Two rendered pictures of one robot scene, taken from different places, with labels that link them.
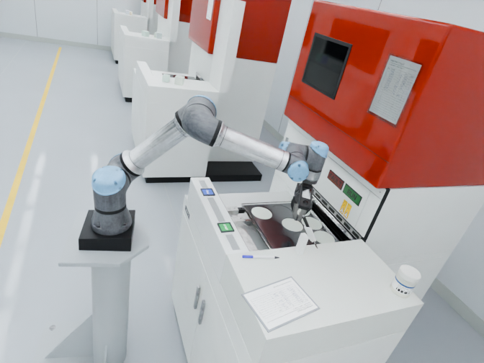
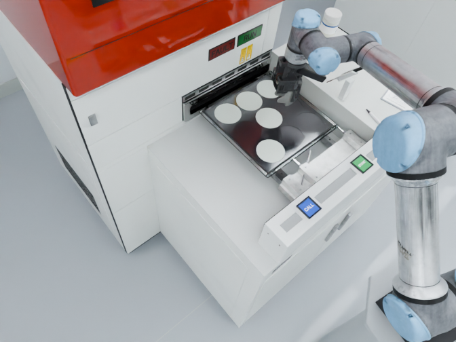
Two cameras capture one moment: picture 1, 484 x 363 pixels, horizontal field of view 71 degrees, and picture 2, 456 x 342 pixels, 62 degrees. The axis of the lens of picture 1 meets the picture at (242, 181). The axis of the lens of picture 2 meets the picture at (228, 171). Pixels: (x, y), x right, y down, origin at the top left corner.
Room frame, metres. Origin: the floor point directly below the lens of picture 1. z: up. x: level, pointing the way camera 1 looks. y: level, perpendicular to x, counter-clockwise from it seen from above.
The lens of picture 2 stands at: (1.76, 0.59, 1.94)
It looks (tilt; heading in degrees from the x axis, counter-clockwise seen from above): 56 degrees down; 250
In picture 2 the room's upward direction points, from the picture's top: 8 degrees clockwise
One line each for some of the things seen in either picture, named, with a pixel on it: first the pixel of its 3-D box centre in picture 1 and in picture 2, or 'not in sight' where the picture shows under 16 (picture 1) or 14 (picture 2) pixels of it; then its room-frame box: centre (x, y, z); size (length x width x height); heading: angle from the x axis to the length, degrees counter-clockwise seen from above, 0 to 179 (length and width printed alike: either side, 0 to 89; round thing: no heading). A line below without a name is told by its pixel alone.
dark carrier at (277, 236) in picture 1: (292, 225); (269, 118); (1.31, -0.27, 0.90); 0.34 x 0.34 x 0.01; 27
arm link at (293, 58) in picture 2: (310, 173); (297, 53); (1.27, -0.27, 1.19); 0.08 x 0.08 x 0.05
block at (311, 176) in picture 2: (235, 221); (310, 174); (1.25, -0.01, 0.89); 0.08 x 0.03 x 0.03; 117
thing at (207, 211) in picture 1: (213, 222); (330, 195); (1.21, 0.08, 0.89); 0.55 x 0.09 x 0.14; 27
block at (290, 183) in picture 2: (229, 210); (294, 186); (1.32, 0.03, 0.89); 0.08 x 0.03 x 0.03; 117
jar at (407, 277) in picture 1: (405, 281); (330, 22); (0.95, -0.64, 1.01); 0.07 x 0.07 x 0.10
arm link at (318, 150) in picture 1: (315, 155); (304, 31); (1.27, -0.27, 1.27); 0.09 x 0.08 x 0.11; 96
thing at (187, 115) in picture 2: (327, 220); (229, 87); (1.42, -0.45, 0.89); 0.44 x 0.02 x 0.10; 27
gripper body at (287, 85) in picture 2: (305, 189); (289, 72); (1.28, -0.27, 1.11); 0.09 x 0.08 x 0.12; 178
